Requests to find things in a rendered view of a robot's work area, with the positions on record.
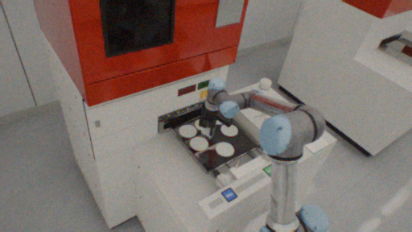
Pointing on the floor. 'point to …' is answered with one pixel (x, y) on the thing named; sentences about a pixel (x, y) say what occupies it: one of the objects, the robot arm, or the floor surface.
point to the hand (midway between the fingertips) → (211, 136)
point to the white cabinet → (164, 223)
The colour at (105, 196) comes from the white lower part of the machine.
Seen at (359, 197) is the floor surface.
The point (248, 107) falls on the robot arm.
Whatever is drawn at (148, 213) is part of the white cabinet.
